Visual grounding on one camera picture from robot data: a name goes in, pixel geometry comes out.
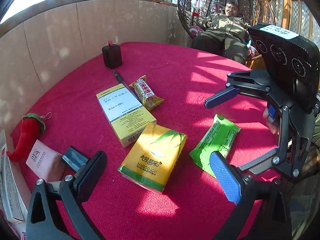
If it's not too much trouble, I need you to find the grey liquid sealant box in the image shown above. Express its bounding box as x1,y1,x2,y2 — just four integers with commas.
1,129,25,223

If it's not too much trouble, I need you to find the pink soap box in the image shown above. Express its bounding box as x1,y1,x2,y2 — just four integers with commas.
26,140,66,182

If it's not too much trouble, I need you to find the red chili plush keychain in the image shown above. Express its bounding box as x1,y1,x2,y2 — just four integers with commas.
7,112,52,162

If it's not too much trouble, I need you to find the yellow bamboo tissue pack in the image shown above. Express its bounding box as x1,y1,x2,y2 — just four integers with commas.
118,122,188,194

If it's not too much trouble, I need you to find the red cloth table mat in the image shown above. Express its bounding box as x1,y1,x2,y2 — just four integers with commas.
10,41,283,240

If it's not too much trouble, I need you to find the man in camouflage clothes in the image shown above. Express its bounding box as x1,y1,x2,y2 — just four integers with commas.
191,2,255,64

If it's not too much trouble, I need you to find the corn crisp snack bar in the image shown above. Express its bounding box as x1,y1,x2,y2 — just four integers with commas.
130,75,164,111

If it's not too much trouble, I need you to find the black flat usb charger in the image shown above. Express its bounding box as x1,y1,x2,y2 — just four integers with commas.
61,146,89,173

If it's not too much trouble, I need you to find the white yellow medicine box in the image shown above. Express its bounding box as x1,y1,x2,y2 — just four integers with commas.
96,83,157,147

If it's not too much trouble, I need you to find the black wicker hanging chair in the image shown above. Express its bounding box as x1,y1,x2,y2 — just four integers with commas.
177,0,276,63

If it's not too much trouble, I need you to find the black cube power adapter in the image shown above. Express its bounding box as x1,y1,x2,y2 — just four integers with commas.
101,41,123,69

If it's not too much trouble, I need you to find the green wet wipe packet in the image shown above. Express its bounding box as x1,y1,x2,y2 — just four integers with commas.
189,114,241,178

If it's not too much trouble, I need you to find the person's right hand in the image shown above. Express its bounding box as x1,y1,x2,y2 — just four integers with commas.
263,108,279,134

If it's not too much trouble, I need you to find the black pen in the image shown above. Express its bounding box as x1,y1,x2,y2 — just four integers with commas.
112,71,141,102

